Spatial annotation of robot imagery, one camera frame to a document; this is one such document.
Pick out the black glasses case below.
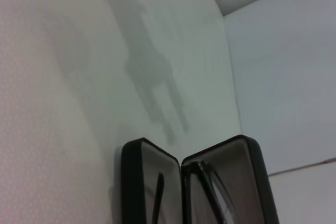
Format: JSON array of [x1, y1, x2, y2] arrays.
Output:
[[121, 134, 280, 224]]

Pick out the black glasses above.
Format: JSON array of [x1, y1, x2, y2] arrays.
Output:
[[151, 159, 237, 224]]

